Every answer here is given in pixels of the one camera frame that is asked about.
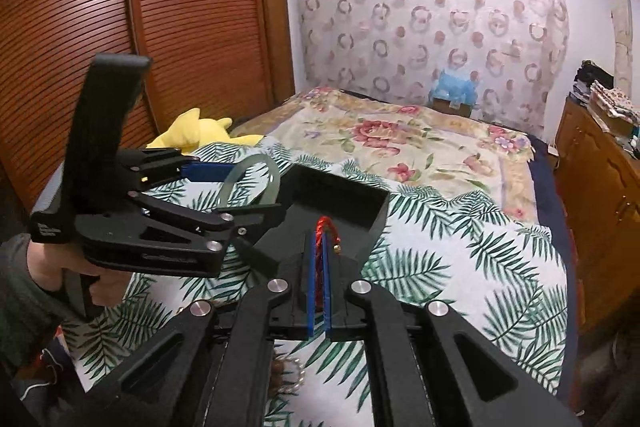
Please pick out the folded clothes pile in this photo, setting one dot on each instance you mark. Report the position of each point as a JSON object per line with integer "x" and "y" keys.
{"x": 610, "y": 107}

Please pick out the dark sleeve forearm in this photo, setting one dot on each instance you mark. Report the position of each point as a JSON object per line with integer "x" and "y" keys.
{"x": 29, "y": 313}

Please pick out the circle patterned curtain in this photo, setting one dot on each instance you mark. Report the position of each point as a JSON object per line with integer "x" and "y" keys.
{"x": 394, "y": 50}

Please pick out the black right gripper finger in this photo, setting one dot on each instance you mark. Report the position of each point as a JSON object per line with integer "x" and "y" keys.
{"x": 252, "y": 219}

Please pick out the wooden dresser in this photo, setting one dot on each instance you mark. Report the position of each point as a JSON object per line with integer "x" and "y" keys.
{"x": 599, "y": 186}

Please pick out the black jewelry box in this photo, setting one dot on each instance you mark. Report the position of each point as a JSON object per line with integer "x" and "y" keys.
{"x": 358, "y": 212}

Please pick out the right gripper blue-padded own finger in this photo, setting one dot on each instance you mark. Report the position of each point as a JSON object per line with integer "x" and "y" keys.
{"x": 294, "y": 288}
{"x": 343, "y": 317}

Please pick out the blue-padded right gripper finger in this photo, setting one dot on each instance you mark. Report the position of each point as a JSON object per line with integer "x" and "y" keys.
{"x": 201, "y": 171}

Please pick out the brown louvered wardrobe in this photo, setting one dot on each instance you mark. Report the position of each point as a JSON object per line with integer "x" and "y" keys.
{"x": 209, "y": 54}

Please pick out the pale green jade bangle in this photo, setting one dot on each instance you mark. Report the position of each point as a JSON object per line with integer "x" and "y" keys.
{"x": 254, "y": 176}

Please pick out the person's left hand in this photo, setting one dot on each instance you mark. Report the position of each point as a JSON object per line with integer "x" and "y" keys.
{"x": 48, "y": 263}

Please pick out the blue plush toy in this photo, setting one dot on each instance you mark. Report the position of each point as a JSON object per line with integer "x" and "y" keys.
{"x": 456, "y": 91}

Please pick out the yellow plush toy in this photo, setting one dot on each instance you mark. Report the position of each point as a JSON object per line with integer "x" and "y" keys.
{"x": 190, "y": 131}

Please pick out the palm leaf print cloth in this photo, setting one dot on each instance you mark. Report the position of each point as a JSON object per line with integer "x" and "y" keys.
{"x": 506, "y": 277}

